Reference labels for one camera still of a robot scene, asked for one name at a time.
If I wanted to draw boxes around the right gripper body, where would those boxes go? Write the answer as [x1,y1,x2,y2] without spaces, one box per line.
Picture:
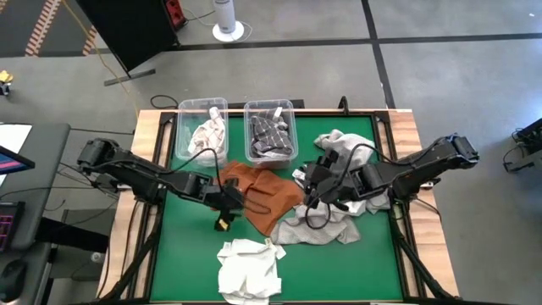
[304,160,355,202]

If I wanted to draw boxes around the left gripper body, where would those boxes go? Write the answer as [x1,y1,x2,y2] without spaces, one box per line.
[198,175,246,213]

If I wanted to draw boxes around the rust orange towel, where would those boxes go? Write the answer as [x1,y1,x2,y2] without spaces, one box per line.
[218,159,305,237]

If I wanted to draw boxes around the light grey waffle towel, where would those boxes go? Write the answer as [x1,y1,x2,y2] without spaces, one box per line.
[270,202,362,246]

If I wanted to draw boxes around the pale grey towel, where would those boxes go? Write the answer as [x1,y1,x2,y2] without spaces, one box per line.
[313,129,376,170]

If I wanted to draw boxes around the white towel brown grid lines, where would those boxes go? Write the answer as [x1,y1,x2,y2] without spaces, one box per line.
[187,106,229,166]

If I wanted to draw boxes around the plain white towel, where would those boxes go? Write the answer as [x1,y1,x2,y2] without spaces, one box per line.
[216,238,287,305]

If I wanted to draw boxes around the grey plaid towel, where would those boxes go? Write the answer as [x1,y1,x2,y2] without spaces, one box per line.
[249,108,296,158]

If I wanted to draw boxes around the clear plastic bin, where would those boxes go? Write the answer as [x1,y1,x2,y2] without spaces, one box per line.
[175,97,230,169]
[243,99,300,169]

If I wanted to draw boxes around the green table mat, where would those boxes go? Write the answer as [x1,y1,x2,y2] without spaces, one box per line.
[150,114,404,302]

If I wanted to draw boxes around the black stool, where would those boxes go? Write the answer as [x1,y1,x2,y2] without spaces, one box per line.
[40,215,110,255]

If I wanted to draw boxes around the grey desk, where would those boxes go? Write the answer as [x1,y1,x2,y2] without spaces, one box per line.
[0,122,72,251]

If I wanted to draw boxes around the white tower fan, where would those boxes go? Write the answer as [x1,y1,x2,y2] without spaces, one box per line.
[211,0,246,43]

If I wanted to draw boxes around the black and red device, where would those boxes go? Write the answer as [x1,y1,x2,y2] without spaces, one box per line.
[75,0,181,87]

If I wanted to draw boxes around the red power strip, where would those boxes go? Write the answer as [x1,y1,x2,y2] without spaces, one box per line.
[165,0,190,27]

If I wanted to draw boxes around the desk monitor screen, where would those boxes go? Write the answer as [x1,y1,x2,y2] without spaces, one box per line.
[0,145,37,175]

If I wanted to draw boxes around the backlit keyboard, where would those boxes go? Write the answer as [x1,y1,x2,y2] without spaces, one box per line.
[0,201,25,254]

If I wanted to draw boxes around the white paper sheet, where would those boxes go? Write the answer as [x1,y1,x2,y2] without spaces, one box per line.
[0,123,34,187]

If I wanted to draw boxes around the black computer mouse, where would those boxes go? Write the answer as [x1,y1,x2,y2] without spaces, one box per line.
[0,258,29,304]

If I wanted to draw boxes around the left wrist camera yellow label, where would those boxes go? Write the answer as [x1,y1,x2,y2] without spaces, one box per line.
[213,209,235,233]

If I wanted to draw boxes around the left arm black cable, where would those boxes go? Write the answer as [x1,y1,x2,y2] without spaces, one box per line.
[167,147,222,188]

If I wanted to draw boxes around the black floor cable loop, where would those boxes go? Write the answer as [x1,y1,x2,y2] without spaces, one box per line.
[150,93,181,110]

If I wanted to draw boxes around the yellow cable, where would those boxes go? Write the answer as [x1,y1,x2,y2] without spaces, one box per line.
[62,0,141,119]

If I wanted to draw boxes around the black floor equipment with cables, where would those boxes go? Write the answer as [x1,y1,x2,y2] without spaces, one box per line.
[502,117,542,175]

